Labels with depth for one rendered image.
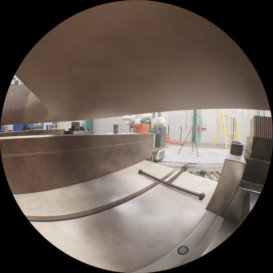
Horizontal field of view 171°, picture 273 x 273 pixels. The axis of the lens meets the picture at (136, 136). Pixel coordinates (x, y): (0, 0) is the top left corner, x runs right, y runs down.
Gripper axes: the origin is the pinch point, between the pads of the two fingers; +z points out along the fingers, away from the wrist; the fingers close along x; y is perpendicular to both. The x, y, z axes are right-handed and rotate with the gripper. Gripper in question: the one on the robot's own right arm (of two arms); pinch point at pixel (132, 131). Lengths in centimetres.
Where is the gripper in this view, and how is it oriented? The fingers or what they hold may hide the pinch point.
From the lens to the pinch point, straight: 197.8
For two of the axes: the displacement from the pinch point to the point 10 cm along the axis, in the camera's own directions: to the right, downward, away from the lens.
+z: -0.5, 10.0, 0.8
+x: -7.7, -0.9, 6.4
